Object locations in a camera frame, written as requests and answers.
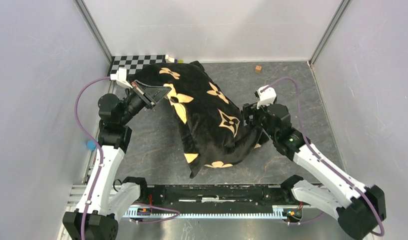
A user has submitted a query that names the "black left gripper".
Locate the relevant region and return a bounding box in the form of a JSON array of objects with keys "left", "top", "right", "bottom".
[{"left": 118, "top": 79, "right": 171, "bottom": 125}]

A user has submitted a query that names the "black pillowcase with yellow flowers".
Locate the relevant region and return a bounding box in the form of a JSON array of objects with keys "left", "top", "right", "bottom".
[{"left": 131, "top": 60, "right": 269, "bottom": 178}]

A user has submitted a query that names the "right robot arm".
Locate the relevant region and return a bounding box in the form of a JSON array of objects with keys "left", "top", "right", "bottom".
[{"left": 242, "top": 103, "right": 387, "bottom": 240}]

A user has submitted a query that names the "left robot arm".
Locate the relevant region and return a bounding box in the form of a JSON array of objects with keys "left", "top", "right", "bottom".
[{"left": 62, "top": 80, "right": 171, "bottom": 240}]

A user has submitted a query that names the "black white checkerboard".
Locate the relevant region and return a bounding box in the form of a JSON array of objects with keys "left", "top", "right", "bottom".
[{"left": 107, "top": 54, "right": 166, "bottom": 77}]

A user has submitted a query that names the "small white block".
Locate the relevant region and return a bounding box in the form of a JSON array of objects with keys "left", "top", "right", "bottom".
[{"left": 164, "top": 54, "right": 176, "bottom": 63}]

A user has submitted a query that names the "small wooden cube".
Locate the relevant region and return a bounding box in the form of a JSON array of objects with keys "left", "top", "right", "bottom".
[{"left": 255, "top": 65, "right": 262, "bottom": 74}]

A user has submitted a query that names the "blue clip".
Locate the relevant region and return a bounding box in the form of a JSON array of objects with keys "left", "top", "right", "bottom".
[{"left": 86, "top": 139, "right": 97, "bottom": 151}]

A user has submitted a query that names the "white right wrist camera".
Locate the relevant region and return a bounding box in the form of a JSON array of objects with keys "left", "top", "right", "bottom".
[{"left": 255, "top": 85, "right": 277, "bottom": 109}]

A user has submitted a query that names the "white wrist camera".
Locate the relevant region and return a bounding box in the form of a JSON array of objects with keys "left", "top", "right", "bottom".
[
  {"left": 255, "top": 85, "right": 277, "bottom": 109},
  {"left": 110, "top": 67, "right": 133, "bottom": 89}
]

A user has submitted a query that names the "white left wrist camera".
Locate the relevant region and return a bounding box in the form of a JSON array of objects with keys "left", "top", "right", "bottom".
[{"left": 110, "top": 67, "right": 133, "bottom": 89}]

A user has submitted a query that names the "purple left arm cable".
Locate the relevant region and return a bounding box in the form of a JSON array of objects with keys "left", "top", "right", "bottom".
[{"left": 74, "top": 76, "right": 112, "bottom": 240}]

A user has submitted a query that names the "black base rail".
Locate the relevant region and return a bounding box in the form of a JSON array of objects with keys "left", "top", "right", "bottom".
[{"left": 139, "top": 184, "right": 300, "bottom": 214}]

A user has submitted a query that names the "white toothed cable duct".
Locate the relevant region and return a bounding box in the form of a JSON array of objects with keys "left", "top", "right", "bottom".
[{"left": 123, "top": 205, "right": 302, "bottom": 220}]

